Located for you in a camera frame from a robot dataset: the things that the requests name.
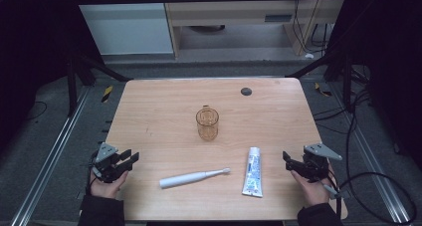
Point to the light wooden desk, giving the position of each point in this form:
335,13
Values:
232,12

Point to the person's left hand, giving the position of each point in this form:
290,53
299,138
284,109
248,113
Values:
106,188

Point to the yellow black tape strip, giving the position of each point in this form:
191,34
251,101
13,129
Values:
106,94
321,89

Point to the dark round table grommet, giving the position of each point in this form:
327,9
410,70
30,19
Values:
246,92

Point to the small white floor object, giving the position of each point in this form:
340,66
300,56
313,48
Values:
309,56

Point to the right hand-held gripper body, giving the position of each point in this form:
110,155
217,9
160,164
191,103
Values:
315,168

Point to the white cabinet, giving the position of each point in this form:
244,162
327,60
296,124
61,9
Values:
126,30

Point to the transparent amber cup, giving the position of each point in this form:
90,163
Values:
207,128

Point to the person's right hand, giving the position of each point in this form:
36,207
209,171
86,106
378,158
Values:
315,192

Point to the black metal stand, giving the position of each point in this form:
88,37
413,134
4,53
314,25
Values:
71,86
347,83

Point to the dark curtain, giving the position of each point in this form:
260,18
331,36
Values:
391,37
30,37

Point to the aluminium floor rail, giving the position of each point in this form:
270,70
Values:
375,173
49,159

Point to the white electric toothbrush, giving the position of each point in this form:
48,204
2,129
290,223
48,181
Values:
185,179

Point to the white toothpaste tube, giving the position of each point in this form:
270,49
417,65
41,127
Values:
253,173

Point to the grey tape strip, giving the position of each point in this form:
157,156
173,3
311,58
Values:
345,194
80,196

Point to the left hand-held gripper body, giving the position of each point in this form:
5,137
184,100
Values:
107,168

